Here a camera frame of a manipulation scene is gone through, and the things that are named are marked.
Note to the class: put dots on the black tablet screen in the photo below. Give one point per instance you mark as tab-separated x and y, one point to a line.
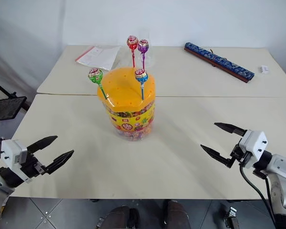
6	108

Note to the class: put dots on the green wrapped lollipop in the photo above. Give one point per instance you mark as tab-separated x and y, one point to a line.
95	75

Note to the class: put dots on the blue wrapped lollipop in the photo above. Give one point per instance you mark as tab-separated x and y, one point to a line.
141	75

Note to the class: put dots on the clear zip bag with papers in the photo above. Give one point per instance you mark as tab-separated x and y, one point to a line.
99	56

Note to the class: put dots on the orange perforated plastic lid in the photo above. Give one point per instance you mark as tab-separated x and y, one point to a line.
124	88

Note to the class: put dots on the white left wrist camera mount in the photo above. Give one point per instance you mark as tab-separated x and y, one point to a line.
13	152

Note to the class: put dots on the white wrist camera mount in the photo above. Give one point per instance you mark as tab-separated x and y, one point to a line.
13	152
253	143

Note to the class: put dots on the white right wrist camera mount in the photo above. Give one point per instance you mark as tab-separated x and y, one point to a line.
253	143

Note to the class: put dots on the small black white device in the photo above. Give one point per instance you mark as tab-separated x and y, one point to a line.
231	218

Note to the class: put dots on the long blue patterned box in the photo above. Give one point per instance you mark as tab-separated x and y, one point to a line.
219	60

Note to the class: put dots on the purple wrapped lollipop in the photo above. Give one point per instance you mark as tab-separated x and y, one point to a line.
143	46

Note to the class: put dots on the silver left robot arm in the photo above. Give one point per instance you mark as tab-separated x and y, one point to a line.
0	186

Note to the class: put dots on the small white tag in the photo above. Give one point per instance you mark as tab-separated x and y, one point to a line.
265	69

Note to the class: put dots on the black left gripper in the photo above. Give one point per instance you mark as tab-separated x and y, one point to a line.
33	167

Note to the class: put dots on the clear candy jar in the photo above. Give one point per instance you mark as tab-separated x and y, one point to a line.
131	124

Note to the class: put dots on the red wrapped lollipop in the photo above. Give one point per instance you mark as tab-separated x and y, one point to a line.
132	42

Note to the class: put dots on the dark rounded shape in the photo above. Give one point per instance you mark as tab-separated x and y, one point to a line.
177	214

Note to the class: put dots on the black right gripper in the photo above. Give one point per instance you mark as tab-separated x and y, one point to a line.
240	155

